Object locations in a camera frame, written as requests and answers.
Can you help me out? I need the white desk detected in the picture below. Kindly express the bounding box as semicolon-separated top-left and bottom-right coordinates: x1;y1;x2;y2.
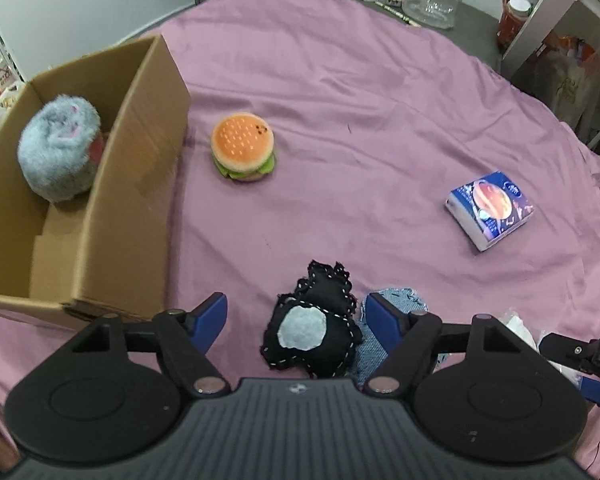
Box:
500;0;600;151

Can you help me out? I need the blue denim patch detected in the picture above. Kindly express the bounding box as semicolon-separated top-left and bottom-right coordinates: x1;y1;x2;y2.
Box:
349;287;451;386

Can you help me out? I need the blue tissue packet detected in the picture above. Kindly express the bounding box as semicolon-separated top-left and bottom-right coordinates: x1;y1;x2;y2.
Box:
445;170;536;253

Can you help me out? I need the beige tote bag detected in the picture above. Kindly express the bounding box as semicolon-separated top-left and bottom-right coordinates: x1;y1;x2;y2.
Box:
529;35;600;132

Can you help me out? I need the pink bedsheet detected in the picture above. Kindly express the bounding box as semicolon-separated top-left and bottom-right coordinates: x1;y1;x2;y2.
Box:
0;0;600;480

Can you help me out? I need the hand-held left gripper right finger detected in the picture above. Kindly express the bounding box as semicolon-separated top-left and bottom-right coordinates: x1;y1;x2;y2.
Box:
362;292;536;396

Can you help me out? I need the yellow ruler strip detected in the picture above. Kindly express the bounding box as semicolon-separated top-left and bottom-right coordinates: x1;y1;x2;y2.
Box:
375;2;422;27

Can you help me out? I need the white crinkled plastic bag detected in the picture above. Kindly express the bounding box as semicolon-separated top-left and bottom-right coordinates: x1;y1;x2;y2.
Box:
495;311;588;391

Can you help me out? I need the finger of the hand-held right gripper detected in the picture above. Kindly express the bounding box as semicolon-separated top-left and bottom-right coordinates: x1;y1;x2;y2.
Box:
538;327;600;377
577;375;600;414

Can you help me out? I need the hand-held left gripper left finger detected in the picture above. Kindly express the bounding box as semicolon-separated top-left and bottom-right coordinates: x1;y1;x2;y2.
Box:
72;292;231;398

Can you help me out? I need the black felt plush toy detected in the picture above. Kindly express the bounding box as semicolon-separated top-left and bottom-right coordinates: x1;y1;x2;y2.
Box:
260;260;365;380

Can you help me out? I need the red jar white lid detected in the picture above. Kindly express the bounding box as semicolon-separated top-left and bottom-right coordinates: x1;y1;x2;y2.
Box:
496;0;534;54

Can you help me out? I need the burger plush toy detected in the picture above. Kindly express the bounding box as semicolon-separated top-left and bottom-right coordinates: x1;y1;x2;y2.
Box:
210;114;277;185

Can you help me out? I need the brown cardboard box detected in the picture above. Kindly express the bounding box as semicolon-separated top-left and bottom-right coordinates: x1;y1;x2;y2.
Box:
0;34;191;330

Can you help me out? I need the grey fluffy plush toy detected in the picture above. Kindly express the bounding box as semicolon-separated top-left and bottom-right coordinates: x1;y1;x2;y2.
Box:
17;96;104;204

